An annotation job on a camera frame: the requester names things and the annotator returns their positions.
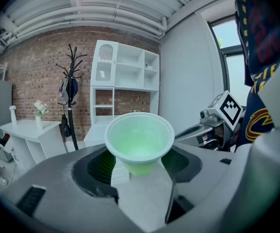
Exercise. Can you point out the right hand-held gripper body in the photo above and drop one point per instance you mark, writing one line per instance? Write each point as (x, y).
(227, 110)

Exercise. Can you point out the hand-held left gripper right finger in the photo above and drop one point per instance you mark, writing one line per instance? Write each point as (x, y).
(183, 164)

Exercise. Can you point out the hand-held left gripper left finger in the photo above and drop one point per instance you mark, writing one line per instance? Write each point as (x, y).
(98, 178)

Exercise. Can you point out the white plastic cup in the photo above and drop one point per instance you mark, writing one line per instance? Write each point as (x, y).
(139, 139)

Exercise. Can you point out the white shelf unit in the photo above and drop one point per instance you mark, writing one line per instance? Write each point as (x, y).
(128, 64)

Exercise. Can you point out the person's right hand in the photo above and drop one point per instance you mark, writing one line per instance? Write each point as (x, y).
(211, 139)

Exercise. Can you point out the dark framed window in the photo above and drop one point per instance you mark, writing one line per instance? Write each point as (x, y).
(232, 57)

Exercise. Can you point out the black folded umbrella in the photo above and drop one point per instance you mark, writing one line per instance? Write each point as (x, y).
(65, 127)

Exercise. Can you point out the navy sports jersey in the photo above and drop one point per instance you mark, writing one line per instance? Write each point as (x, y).
(258, 45)

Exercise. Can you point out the white desk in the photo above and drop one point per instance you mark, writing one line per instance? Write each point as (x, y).
(28, 132)

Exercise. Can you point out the white vase with white flowers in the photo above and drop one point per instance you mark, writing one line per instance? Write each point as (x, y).
(39, 113)

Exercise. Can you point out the small white dish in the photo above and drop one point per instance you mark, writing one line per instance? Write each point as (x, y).
(149, 67)

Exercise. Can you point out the dark cap and bag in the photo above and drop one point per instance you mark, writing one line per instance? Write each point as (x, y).
(69, 88)

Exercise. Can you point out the slim white vase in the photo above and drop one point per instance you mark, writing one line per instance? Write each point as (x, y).
(13, 116)

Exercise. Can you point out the black coat rack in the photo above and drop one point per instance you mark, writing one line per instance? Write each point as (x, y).
(70, 64)

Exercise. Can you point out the white ceiling pipes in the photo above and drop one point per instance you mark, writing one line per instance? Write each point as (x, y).
(93, 18)

